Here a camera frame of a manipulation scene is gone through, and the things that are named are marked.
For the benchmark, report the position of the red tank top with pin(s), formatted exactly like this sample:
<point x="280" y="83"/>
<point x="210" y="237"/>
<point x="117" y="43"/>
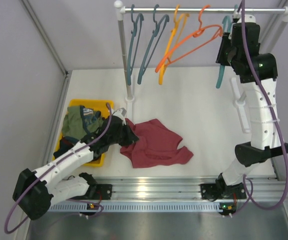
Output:
<point x="157" y="146"/>

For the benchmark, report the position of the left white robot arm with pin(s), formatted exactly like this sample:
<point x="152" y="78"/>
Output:
<point x="37" y="190"/>

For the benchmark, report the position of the slotted white cable duct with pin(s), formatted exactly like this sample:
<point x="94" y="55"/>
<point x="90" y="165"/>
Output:
<point x="142" y="207"/>

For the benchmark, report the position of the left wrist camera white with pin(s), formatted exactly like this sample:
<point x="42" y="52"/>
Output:
<point x="121" y="114"/>

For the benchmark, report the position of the white clothes rack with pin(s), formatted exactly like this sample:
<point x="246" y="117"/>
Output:
<point x="121" y="10"/>

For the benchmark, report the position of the dark teal hanger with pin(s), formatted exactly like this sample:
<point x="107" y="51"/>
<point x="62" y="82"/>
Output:
<point x="153" y="42"/>
<point x="134" y="42"/>

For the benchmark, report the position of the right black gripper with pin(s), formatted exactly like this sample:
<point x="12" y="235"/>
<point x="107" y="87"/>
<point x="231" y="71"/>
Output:
<point x="225" y="40"/>

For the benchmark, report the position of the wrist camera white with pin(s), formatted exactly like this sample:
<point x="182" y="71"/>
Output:
<point x="237" y="18"/>
<point x="121" y="114"/>

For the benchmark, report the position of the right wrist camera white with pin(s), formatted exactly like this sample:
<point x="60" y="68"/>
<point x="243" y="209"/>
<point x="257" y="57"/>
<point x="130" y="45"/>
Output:
<point x="237" y="18"/>

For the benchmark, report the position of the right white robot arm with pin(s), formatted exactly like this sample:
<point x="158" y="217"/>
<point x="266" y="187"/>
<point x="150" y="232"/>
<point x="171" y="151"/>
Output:
<point x="258" y="77"/>

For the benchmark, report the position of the teal green hanger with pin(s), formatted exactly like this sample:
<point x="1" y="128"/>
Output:
<point x="227" y="23"/>

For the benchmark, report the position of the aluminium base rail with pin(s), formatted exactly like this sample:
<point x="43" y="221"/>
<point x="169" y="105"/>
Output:
<point x="183" y="189"/>

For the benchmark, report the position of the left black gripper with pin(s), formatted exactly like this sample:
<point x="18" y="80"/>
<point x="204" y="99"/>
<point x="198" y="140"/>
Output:
<point x="126" y="131"/>

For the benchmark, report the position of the green clothes pile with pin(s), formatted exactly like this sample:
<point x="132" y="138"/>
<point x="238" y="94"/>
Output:
<point x="78" y="122"/>

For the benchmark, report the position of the dark teal hanger leftmost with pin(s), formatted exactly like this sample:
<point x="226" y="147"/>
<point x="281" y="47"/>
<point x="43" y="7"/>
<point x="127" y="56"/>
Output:
<point x="134" y="42"/>

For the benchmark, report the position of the yellow hanger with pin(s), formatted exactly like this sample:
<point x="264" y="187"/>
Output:
<point x="176" y="32"/>

